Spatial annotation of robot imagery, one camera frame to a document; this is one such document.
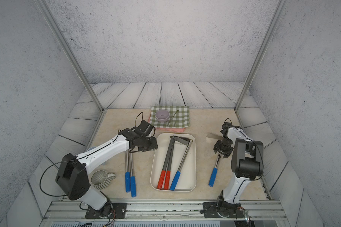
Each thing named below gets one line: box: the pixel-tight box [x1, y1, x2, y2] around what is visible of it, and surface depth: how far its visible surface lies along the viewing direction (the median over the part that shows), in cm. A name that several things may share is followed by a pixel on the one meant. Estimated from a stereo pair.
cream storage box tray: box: [150, 132, 197, 193], surface depth 88 cm
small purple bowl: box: [154, 109, 171, 123], surface depth 113 cm
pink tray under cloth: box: [147, 112, 186, 132], surface depth 110 cm
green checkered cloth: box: [149, 105, 190, 129], surface depth 117 cm
